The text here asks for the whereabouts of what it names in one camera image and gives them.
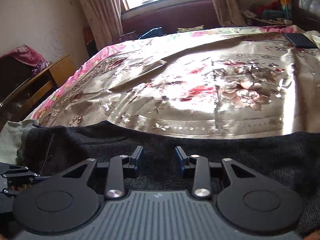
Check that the gold floral satin bedspread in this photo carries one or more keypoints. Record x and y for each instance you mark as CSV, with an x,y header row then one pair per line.
x,y
187,92

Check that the red wall hanging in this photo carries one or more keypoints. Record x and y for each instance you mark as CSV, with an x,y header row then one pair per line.
x,y
88,33

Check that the pink floral bedsheet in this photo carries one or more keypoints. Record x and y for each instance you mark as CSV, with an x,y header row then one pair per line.
x,y
75,77

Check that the wooden side cabinet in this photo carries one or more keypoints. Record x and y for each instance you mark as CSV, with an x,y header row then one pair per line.
x,y
60,72

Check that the pale beige cloth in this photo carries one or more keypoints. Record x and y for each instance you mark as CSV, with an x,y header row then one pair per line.
x,y
10,140

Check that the black smartphone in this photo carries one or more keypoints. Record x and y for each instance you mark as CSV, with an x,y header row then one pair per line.
x,y
300,40

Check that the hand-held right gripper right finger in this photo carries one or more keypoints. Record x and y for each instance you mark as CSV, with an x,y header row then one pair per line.
x,y
180,161

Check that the dark wooden headboard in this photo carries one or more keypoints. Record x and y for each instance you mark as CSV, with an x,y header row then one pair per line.
x,y
306,5

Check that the maroon upholstered window bench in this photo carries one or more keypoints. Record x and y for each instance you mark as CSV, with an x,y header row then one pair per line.
x,y
175,17

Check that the beige patterned curtain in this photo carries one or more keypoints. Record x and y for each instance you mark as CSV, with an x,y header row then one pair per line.
x,y
100,12
222,2

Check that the blue and black bag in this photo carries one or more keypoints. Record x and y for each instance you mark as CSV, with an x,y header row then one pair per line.
x,y
152,33

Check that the dark box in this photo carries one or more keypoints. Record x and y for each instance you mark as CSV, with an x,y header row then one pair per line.
x,y
15,77

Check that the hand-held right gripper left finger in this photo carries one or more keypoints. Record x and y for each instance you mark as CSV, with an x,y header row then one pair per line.
x,y
137,161

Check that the dark grey pants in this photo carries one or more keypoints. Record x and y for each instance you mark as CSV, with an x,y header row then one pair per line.
x,y
250,150

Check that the pile of colourful clothes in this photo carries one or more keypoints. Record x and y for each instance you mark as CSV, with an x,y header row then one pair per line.
x,y
270,11

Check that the dark wooden stand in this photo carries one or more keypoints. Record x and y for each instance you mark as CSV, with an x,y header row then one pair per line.
x,y
128,36

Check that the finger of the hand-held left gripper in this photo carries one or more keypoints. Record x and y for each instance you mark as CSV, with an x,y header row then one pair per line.
x,y
17,171

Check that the pink crumpled cloth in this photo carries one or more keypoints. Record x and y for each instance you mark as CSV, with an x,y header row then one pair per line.
x,y
25,55

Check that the yellow green packet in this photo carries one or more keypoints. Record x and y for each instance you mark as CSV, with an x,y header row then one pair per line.
x,y
190,28

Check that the yellow carton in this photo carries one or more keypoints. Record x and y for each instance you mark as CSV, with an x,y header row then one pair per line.
x,y
285,2

